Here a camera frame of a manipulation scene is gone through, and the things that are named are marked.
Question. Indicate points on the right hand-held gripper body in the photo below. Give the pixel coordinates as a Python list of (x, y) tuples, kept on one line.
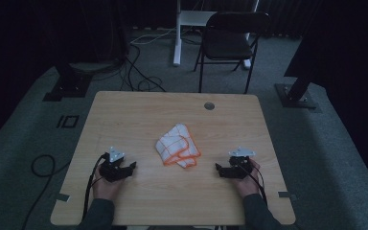
[(238, 166)]

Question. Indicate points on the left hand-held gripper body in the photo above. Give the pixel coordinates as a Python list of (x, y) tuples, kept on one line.
[(113, 169)]

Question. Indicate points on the white towel with orange grid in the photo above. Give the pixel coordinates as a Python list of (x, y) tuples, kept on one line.
[(177, 147)]

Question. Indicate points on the person's left hand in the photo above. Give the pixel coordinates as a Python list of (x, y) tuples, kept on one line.
[(106, 188)]

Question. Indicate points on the person's right hand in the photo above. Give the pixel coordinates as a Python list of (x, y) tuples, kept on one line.
[(247, 185)]

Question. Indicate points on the grey round table grommet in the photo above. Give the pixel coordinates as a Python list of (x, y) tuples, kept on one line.
[(209, 106)]

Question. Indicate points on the black folding chair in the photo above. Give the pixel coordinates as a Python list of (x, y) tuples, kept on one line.
[(228, 44)]

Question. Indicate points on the black stand with base plate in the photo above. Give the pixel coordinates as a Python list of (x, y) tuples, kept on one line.
[(68, 86), (295, 96)]

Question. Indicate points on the white desk frame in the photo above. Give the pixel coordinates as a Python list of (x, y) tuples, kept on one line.
[(178, 38)]

